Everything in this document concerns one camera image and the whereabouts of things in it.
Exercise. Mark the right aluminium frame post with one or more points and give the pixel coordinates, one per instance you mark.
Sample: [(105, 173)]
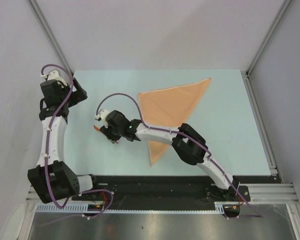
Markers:
[(280, 15)]

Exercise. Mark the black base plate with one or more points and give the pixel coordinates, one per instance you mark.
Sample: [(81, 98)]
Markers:
[(145, 205)]

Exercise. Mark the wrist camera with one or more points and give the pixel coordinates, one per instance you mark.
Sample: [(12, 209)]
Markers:
[(101, 116), (55, 75)]

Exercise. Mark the grey slotted cable duct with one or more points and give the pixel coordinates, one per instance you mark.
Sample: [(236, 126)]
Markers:
[(88, 208)]

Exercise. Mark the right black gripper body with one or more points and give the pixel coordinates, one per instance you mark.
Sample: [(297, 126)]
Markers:
[(112, 134)]

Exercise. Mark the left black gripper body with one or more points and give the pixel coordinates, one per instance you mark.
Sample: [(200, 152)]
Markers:
[(76, 96)]

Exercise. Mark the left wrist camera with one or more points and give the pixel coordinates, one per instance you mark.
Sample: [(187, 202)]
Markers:
[(55, 75)]

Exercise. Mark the right aluminium side rail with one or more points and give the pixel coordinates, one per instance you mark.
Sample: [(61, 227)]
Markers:
[(268, 150)]

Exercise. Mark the orange plastic knife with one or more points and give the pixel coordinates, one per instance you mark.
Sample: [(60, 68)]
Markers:
[(97, 129)]

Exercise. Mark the aluminium frame post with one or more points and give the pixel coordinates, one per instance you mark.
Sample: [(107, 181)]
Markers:
[(45, 27), (280, 15)]

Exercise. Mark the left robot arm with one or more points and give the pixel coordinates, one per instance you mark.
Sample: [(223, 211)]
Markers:
[(52, 179)]

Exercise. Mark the left aluminium frame post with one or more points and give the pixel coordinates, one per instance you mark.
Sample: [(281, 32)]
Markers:
[(45, 27)]

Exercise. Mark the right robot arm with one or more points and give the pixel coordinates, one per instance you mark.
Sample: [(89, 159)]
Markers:
[(189, 145)]

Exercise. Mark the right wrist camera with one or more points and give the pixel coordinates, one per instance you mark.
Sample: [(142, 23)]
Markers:
[(101, 116)]

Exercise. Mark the orange cloth napkin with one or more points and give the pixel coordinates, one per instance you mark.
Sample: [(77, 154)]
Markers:
[(171, 107)]

